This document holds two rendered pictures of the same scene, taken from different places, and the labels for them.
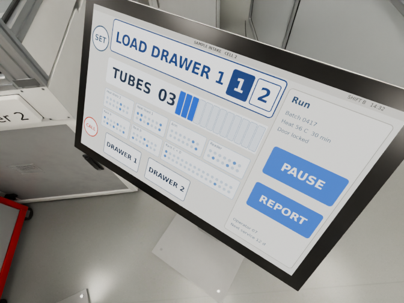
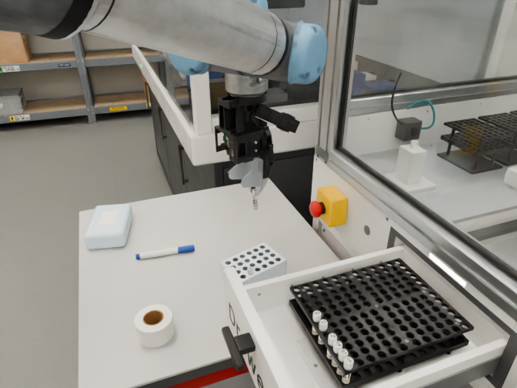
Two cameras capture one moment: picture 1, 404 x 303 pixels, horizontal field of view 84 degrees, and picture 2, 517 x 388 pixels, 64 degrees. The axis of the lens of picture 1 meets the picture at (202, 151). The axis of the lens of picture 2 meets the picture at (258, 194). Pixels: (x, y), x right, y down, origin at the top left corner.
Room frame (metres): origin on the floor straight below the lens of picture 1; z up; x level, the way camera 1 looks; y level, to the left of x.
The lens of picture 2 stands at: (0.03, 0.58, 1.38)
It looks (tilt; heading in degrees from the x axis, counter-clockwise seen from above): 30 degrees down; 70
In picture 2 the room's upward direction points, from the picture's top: straight up
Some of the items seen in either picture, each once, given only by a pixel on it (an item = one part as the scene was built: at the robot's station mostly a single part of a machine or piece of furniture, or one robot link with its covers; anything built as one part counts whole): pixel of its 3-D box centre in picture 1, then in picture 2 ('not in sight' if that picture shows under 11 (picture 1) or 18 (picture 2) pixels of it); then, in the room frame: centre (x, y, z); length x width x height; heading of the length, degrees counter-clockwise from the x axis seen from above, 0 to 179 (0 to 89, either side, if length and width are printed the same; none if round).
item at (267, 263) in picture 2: not in sight; (253, 267); (0.27, 1.26, 0.78); 0.12 x 0.08 x 0.04; 17
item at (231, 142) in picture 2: not in sight; (244, 125); (0.26, 1.27, 1.11); 0.09 x 0.08 x 0.12; 17
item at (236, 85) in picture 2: not in sight; (247, 81); (0.27, 1.27, 1.19); 0.08 x 0.08 x 0.05
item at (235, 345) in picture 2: not in sight; (240, 344); (0.15, 0.97, 0.91); 0.07 x 0.04 x 0.01; 90
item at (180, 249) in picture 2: not in sight; (165, 252); (0.10, 1.40, 0.77); 0.14 x 0.02 x 0.02; 175
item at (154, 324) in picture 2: not in sight; (155, 325); (0.04, 1.17, 0.78); 0.07 x 0.07 x 0.04
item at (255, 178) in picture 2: not in sight; (252, 179); (0.27, 1.25, 1.01); 0.06 x 0.03 x 0.09; 17
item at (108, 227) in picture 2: not in sight; (109, 225); (-0.02, 1.54, 0.78); 0.15 x 0.10 x 0.04; 77
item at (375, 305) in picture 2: not in sight; (374, 320); (0.37, 0.97, 0.87); 0.22 x 0.18 x 0.06; 0
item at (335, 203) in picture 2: not in sight; (329, 205); (0.48, 1.30, 0.88); 0.07 x 0.05 x 0.07; 90
